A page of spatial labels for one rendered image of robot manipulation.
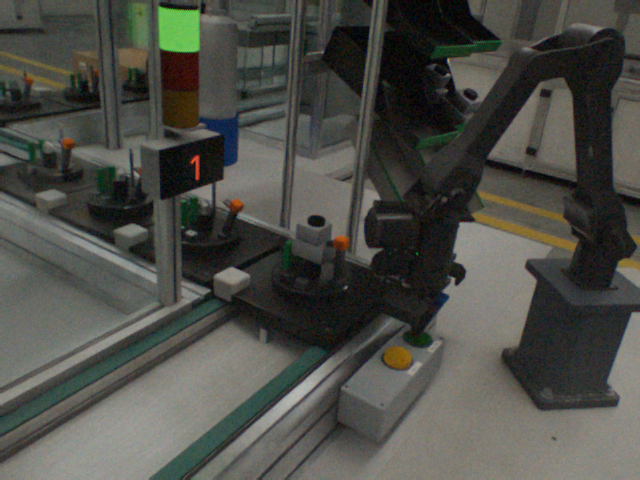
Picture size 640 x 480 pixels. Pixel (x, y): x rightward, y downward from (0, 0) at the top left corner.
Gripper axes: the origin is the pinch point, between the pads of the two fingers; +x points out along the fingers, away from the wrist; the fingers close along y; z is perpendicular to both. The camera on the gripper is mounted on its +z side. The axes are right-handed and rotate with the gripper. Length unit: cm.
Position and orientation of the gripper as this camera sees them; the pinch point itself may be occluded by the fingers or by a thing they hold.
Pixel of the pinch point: (419, 317)
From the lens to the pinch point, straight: 92.2
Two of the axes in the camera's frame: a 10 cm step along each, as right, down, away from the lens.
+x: -1.0, 9.0, 4.2
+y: -5.4, 3.0, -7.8
